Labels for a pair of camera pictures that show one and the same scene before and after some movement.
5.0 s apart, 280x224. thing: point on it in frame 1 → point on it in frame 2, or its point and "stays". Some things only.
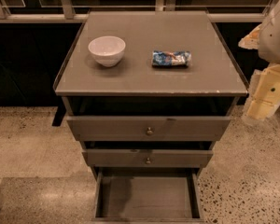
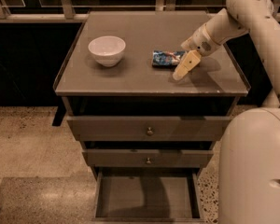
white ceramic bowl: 107,50 stays
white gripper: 276,39 → 200,40
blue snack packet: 172,58 stays
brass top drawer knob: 149,132 stays
